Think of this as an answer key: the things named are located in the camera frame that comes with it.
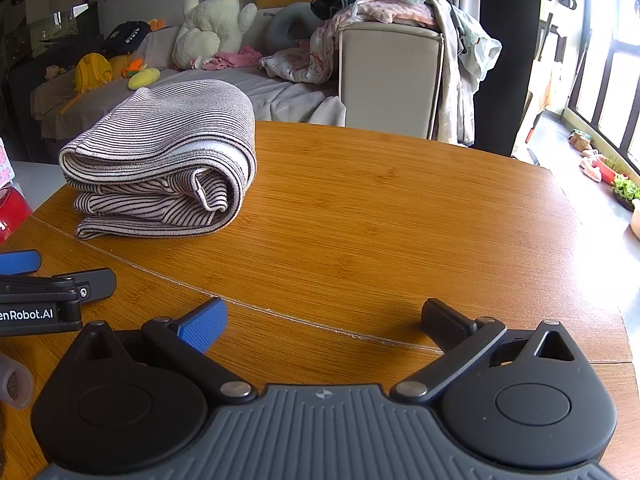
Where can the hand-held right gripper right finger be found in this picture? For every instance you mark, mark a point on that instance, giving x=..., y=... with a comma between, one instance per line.
x=442, y=322

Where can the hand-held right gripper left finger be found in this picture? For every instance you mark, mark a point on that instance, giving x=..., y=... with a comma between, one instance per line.
x=202, y=327

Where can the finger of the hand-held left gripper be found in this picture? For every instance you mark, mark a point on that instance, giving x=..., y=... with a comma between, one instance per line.
x=20, y=261
x=97, y=282

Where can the striped knit garment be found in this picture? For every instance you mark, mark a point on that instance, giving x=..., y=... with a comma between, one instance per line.
x=175, y=120

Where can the pink clothes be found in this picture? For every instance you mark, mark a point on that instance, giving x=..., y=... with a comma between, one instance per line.
x=230, y=59

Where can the pile of clothes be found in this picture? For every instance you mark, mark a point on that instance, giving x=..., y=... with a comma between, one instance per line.
x=475, y=40

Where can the red package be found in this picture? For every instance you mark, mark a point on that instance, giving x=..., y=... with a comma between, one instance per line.
x=15, y=212

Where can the clear plastic container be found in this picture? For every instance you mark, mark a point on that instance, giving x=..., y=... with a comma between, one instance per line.
x=15, y=382

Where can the pink patterned package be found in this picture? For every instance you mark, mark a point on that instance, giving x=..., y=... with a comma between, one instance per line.
x=6, y=165

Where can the yellow-green plush toy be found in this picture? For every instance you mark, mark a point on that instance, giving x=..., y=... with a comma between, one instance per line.
x=144, y=79

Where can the white floor cleaner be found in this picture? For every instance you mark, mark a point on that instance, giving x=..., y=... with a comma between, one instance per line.
x=532, y=132

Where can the pink slippers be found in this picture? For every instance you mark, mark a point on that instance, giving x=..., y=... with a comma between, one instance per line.
x=591, y=167

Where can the pink basin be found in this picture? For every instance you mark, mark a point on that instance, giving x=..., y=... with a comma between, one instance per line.
x=636, y=220

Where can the orange toy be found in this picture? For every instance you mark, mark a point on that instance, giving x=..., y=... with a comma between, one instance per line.
x=134, y=66

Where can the dark curtain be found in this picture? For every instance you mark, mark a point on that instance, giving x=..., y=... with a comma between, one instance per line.
x=505, y=110

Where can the red basin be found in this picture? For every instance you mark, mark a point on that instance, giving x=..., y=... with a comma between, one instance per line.
x=607, y=172

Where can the grey hanging garment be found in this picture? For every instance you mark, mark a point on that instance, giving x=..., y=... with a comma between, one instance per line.
x=457, y=100

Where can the tray of green plants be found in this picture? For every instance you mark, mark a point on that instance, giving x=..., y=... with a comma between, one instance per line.
x=626, y=191

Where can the glass display cabinet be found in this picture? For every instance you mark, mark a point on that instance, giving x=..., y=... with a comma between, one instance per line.
x=45, y=35

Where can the sofa with grey cover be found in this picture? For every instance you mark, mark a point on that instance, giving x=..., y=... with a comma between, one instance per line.
x=280, y=95

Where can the black cap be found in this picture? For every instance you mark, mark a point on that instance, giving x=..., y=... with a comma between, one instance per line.
x=125, y=37

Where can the beige chair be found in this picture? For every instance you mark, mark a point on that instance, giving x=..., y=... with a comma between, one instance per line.
x=390, y=80

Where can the black framed window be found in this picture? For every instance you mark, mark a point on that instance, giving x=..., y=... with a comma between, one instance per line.
x=612, y=100

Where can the floral patterned cloth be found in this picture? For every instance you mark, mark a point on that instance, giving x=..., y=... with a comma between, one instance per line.
x=300, y=65

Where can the white plush toy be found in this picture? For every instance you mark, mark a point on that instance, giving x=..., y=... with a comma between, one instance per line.
x=215, y=15

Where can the grey neck pillow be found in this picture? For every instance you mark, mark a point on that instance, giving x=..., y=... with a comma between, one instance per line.
x=282, y=25

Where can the pink garment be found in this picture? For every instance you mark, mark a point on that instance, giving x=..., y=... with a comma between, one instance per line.
x=390, y=7

